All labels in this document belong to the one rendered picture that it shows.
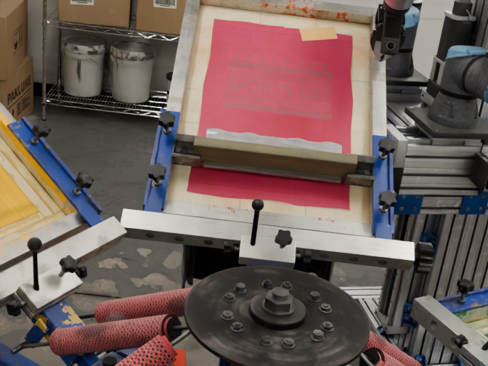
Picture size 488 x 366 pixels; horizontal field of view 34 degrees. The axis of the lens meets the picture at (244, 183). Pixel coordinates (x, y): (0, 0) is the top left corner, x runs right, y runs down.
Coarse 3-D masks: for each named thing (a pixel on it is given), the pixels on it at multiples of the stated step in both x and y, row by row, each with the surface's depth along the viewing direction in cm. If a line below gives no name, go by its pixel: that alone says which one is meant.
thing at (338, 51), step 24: (288, 48) 228; (312, 48) 229; (336, 48) 229; (336, 72) 224; (336, 96) 219; (288, 120) 214; (312, 120) 214; (336, 120) 215; (288, 192) 201; (312, 192) 201; (336, 192) 202
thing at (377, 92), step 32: (192, 0) 231; (224, 0) 233; (256, 0) 233; (288, 0) 234; (192, 32) 224; (384, 64) 223; (384, 96) 216; (384, 128) 210; (288, 224) 191; (320, 224) 192; (352, 224) 193
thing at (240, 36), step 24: (216, 24) 231; (240, 24) 232; (216, 48) 226; (240, 48) 227; (264, 48) 227; (216, 72) 221; (216, 96) 216; (216, 120) 212; (240, 120) 212; (264, 120) 213; (192, 168) 202; (216, 192) 199; (240, 192) 200; (264, 192) 200
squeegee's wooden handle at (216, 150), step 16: (208, 144) 194; (224, 144) 194; (240, 144) 195; (256, 144) 195; (208, 160) 199; (224, 160) 198; (240, 160) 198; (256, 160) 197; (272, 160) 196; (288, 160) 196; (304, 160) 195; (320, 160) 194; (336, 160) 194; (352, 160) 195
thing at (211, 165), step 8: (216, 168) 199; (224, 168) 199; (232, 168) 199; (240, 168) 199; (248, 168) 199; (256, 168) 199; (264, 168) 199; (288, 176) 199; (296, 176) 199; (304, 176) 199; (312, 176) 199; (320, 176) 199; (328, 176) 199; (336, 176) 200
